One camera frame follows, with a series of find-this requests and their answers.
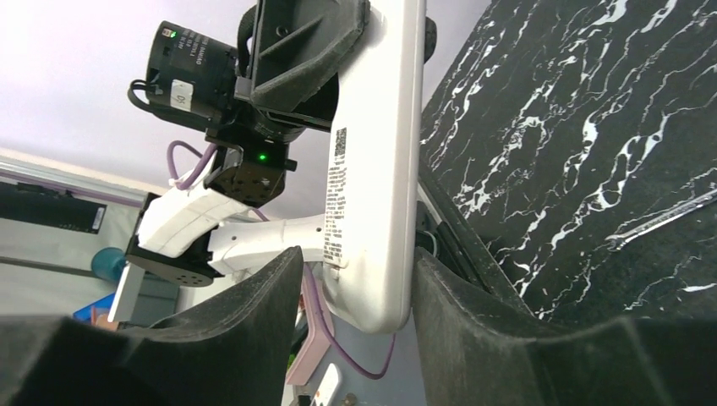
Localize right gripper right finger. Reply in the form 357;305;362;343
413;249;716;405

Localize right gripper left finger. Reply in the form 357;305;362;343
1;247;304;405

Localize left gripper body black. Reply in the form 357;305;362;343
127;3;338;208

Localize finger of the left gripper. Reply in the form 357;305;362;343
424;17;436;63
249;1;370;112

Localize white remote control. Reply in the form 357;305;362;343
322;1;426;333

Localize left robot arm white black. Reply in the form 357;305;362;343
126;1;437;290

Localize silver open-end wrench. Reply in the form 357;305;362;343
605;189;716;252

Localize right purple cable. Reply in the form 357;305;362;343
302;263;397;381

